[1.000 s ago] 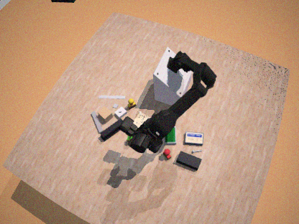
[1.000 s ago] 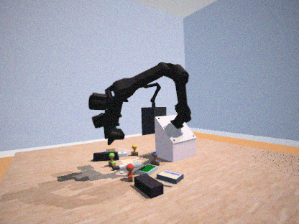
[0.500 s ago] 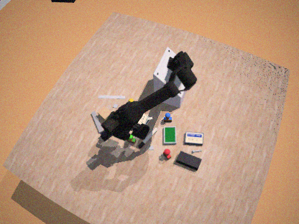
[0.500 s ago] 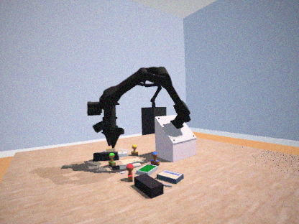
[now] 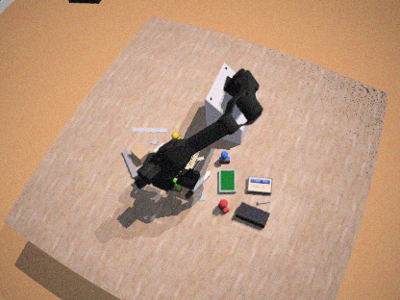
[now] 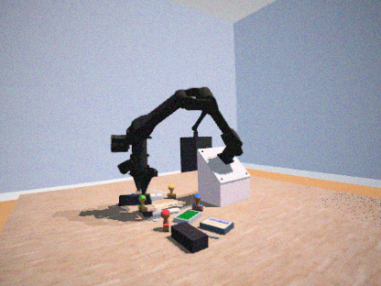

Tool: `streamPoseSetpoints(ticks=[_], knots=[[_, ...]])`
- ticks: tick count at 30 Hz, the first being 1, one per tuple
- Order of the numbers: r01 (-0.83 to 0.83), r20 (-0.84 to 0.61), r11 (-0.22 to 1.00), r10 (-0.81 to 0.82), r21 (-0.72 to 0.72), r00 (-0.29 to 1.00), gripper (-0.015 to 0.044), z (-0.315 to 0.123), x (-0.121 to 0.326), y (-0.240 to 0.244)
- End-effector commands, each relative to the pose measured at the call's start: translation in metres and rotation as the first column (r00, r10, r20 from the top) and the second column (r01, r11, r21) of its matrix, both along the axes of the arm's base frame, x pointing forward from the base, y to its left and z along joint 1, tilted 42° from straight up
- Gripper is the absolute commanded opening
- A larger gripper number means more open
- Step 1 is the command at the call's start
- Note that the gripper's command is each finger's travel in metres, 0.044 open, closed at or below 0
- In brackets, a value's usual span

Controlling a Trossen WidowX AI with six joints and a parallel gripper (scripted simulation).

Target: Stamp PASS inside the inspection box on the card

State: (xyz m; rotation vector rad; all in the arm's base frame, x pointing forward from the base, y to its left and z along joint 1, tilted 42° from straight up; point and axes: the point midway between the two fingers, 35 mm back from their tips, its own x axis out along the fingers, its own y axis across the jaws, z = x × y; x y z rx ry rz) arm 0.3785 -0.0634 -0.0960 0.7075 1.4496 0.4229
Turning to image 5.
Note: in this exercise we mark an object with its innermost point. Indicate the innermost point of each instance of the white flat bar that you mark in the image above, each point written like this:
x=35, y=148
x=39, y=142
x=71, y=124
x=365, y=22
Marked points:
x=160, y=130

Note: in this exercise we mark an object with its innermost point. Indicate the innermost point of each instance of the blue and brown rubber stamp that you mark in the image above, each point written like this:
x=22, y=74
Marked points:
x=224, y=158

